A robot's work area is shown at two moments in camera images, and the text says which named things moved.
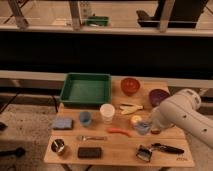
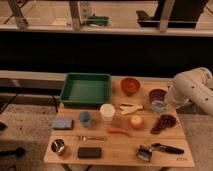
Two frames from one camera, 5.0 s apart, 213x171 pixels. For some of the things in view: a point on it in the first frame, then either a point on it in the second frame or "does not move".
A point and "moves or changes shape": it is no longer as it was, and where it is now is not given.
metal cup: [57, 145] does not move
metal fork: [90, 138] does not move
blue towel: [142, 127] moves or changes shape
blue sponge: [62, 124] does not move
